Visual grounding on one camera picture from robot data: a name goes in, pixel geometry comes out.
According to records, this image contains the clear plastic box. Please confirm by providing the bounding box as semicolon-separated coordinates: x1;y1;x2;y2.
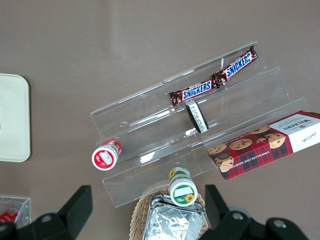
0;195;32;225

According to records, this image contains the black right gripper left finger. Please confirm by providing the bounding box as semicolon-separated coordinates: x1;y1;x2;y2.
0;185;94;240

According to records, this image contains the woven wicker basket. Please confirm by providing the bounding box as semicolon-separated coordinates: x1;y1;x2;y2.
129;180;211;240

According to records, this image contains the cream plastic tray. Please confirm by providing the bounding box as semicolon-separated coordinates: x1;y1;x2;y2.
0;73;32;163

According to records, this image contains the Walkers red tartan cookie box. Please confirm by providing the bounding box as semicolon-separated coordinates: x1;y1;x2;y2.
207;110;320;181

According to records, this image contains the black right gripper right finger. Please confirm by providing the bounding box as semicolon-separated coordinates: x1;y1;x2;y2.
199;184;311;240

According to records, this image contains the red-lid white drink bottle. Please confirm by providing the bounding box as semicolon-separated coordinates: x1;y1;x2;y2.
91;138;123;172

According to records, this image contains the clear acrylic tiered display stand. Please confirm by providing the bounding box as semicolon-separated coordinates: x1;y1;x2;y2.
90;40;309;209

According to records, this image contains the red can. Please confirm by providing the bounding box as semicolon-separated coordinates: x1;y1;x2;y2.
0;208;20;224

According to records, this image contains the black and white small pack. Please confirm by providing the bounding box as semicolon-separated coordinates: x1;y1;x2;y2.
185;99;210;135

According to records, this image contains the foil-wrapped triangular sandwich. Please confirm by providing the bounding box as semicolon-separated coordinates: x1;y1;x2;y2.
143;194;207;240

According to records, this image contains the Snickers chocolate bar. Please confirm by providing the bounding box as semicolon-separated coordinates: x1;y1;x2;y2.
211;44;259;87
168;79;221;108

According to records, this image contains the green-lid sunflower drink bottle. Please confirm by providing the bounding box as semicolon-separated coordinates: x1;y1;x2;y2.
168;166;199;207

